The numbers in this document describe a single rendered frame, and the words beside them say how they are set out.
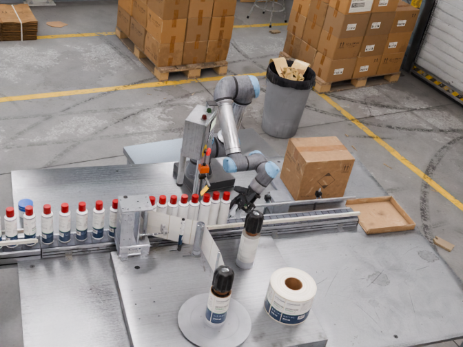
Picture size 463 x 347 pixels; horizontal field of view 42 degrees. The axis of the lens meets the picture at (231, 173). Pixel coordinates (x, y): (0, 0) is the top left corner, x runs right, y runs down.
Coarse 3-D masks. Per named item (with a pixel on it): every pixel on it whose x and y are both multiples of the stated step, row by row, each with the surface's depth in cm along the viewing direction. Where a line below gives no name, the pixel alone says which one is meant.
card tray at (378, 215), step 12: (348, 204) 346; (360, 204) 348; (372, 204) 349; (384, 204) 351; (396, 204) 349; (360, 216) 338; (372, 216) 340; (384, 216) 342; (396, 216) 344; (408, 216) 340; (372, 228) 325; (384, 228) 328; (396, 228) 331; (408, 228) 334
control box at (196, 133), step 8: (192, 112) 274; (200, 112) 275; (216, 112) 279; (192, 120) 267; (200, 120) 269; (208, 120) 270; (184, 128) 270; (192, 128) 268; (200, 128) 267; (208, 128) 272; (184, 136) 272; (192, 136) 271; (200, 136) 269; (184, 144) 274; (192, 144) 273; (200, 144) 271; (208, 144) 282; (184, 152) 276; (192, 152) 275; (200, 152) 274
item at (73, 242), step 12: (264, 216) 317; (276, 216) 319; (288, 216) 320; (300, 216) 322; (348, 216) 328; (228, 228) 304; (240, 228) 306; (72, 240) 280; (96, 240) 282; (108, 240) 283
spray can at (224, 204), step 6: (228, 192) 294; (222, 198) 296; (228, 198) 294; (222, 204) 295; (228, 204) 295; (222, 210) 297; (228, 210) 298; (222, 216) 299; (216, 222) 303; (222, 222) 301
